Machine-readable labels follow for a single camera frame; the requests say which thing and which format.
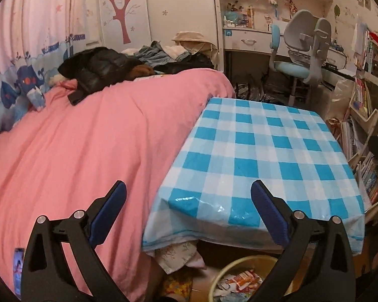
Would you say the red snack wrapper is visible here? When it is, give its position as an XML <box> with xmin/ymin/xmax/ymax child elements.
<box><xmin>217</xmin><ymin>269</ymin><xmax>263</xmax><ymax>292</ymax></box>

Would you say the yellow trash bin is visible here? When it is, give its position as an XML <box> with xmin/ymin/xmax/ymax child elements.
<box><xmin>208</xmin><ymin>255</ymin><xmax>278</xmax><ymax>302</ymax></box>

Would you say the smartphone on bed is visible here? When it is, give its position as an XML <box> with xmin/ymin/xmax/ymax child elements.
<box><xmin>13</xmin><ymin>248</ymin><xmax>24</xmax><ymax>299</ymax></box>

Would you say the white bookshelf with books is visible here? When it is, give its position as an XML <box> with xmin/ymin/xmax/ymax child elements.
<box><xmin>340</xmin><ymin>29</ymin><xmax>378</xmax><ymax>223</ymax></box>

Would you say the clear plastic bag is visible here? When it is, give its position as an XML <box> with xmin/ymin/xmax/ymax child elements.
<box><xmin>325</xmin><ymin>79</ymin><xmax>354</xmax><ymax>121</ymax></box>

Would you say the pink bed duvet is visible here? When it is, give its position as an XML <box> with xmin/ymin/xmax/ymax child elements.
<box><xmin>0</xmin><ymin>69</ymin><xmax>233</xmax><ymax>301</ymax></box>

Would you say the floral cloth under table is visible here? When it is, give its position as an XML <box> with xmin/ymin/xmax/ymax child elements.
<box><xmin>153</xmin><ymin>241</ymin><xmax>205</xmax><ymax>275</ymax></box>

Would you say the grey blue desk chair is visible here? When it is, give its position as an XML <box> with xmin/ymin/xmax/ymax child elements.
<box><xmin>269</xmin><ymin>10</ymin><xmax>332</xmax><ymax>106</ymax></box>

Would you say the blue white checkered tablecloth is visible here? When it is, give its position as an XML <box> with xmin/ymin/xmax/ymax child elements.
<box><xmin>142</xmin><ymin>97</ymin><xmax>365</xmax><ymax>254</ymax></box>

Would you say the white desk with drawer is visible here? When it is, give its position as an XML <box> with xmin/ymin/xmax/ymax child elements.
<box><xmin>223</xmin><ymin>27</ymin><xmax>347</xmax><ymax>69</ymax></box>

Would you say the beige hat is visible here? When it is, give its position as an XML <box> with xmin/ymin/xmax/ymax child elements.
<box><xmin>172</xmin><ymin>31</ymin><xmax>218</xmax><ymax>59</ymax></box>

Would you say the black puffer jacket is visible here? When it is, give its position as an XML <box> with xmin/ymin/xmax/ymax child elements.
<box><xmin>58</xmin><ymin>47</ymin><xmax>143</xmax><ymax>106</ymax></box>

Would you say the pile of clothes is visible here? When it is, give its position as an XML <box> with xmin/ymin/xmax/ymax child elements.
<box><xmin>122</xmin><ymin>41</ymin><xmax>217</xmax><ymax>74</ymax></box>

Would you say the whale pattern curtain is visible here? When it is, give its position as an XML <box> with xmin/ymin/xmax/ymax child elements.
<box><xmin>0</xmin><ymin>0</ymin><xmax>89</xmax><ymax>133</ymax></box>

